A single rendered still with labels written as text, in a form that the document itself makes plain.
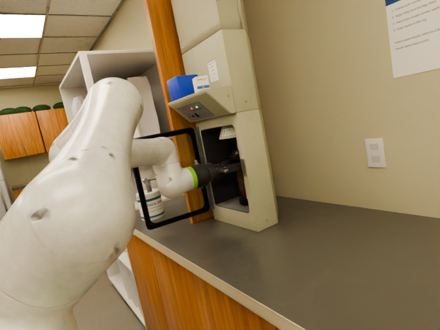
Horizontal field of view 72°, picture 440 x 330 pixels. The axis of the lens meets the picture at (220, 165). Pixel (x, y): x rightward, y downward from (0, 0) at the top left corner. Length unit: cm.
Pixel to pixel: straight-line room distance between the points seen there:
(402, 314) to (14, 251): 69
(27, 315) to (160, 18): 131
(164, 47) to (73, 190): 120
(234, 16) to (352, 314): 102
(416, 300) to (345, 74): 85
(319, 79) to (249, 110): 37
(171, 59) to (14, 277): 123
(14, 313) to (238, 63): 101
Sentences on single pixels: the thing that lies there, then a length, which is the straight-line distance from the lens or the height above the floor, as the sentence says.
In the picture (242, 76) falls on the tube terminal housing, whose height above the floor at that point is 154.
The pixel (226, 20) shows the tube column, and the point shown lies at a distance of 122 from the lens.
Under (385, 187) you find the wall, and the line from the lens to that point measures 134.
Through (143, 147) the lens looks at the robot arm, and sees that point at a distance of 99.
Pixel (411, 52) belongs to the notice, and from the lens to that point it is 123.
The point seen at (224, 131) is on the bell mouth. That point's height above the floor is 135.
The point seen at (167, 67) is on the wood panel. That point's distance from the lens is 146.
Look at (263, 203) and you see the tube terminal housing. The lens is 123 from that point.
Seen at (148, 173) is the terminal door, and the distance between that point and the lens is 134.
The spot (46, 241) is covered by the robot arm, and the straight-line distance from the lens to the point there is 34.
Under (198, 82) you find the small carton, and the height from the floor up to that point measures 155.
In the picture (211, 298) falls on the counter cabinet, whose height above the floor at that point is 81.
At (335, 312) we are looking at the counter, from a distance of 78.
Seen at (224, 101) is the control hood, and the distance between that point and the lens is 112.
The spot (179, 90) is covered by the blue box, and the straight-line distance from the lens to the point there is 127.
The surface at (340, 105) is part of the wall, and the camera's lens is 137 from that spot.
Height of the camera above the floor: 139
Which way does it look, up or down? 8 degrees down
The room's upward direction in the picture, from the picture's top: 11 degrees counter-clockwise
